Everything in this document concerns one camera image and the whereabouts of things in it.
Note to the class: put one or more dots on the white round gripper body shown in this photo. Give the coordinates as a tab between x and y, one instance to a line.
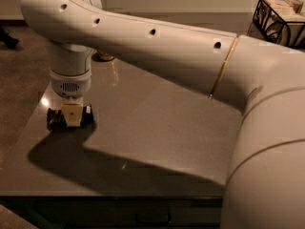
70	86

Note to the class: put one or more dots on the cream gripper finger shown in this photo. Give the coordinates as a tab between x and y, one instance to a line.
72	109

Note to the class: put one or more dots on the dark chocolate rxbar wrapper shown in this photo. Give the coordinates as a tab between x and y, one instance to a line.
57	121

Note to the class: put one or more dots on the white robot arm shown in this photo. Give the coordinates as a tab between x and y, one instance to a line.
265	185

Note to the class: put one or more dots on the gold soda can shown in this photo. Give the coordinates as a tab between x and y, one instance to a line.
105	57

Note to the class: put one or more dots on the dark shoe on floor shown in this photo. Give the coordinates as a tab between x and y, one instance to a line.
9	41

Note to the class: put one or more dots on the white paper napkins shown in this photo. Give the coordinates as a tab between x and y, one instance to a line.
287	16

